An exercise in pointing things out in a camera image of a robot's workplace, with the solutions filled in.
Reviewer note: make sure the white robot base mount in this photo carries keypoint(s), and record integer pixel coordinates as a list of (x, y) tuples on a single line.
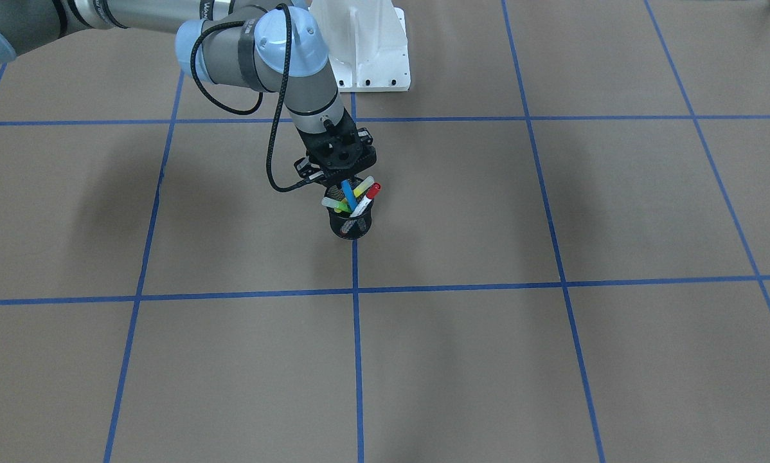
[(368, 44)]

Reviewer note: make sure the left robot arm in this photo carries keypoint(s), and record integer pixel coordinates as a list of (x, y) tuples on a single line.
[(236, 52)]

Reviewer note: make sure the black mesh pen cup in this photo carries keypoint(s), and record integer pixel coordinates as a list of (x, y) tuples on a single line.
[(341, 223)]

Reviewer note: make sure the yellow highlighter pen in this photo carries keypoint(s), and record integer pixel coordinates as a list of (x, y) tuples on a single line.
[(337, 205)]

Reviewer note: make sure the green highlighter pen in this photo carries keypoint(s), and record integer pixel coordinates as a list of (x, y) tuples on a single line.
[(363, 186)]

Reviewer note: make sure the red marker pen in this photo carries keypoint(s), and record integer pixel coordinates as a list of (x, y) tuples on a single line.
[(366, 200)]

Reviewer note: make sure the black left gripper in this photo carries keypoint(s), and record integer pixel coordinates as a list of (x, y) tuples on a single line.
[(305, 169)]

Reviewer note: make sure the blue marker pen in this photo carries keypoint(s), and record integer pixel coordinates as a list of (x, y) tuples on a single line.
[(347, 189)]

